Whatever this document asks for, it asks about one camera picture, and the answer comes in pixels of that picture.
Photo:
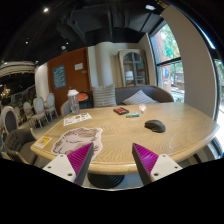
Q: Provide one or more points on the black table pedestal base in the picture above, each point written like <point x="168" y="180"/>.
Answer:
<point x="105" y="181"/>

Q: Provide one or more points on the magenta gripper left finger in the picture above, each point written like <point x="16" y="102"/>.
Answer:
<point x="72" y="167"/>

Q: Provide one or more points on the yellow sticker card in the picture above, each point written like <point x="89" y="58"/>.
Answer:
<point x="42" y="142"/>

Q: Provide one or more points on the dark tufted armchair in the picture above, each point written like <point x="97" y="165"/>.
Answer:
<point x="18" y="146"/>

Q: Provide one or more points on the white round-back chair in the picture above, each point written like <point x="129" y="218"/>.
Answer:
<point x="39" y="109"/>

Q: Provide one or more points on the animal-shaped mouse pad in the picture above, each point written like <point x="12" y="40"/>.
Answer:
<point x="77" y="138"/>

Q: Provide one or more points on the arched wooden cabinet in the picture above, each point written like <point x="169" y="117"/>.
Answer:
<point x="133" y="66"/>

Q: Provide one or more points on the black red card box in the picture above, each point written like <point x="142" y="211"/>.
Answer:
<point x="120" y="111"/>

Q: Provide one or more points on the grey patterned cushion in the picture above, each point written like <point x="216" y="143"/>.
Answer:
<point x="139" y="98"/>

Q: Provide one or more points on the blue wall poster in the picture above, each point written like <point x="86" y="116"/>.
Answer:
<point x="59" y="77"/>

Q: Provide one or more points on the black computer mouse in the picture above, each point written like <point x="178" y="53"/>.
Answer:
<point x="155" y="126"/>

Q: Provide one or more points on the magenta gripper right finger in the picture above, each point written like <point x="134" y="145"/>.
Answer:
<point x="152" y="167"/>

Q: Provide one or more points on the printed menu sheet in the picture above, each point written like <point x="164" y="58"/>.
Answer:
<point x="76" y="119"/>

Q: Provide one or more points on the orange seat black chair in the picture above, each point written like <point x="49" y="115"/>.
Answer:
<point x="85" y="100"/>

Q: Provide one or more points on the clear plastic jug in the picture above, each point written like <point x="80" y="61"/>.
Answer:
<point x="73" y="101"/>

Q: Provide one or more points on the striped cushion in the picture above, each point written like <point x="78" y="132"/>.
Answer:
<point x="104" y="96"/>

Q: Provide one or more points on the grey sofa bench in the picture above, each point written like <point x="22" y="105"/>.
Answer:
<point x="154" y="92"/>

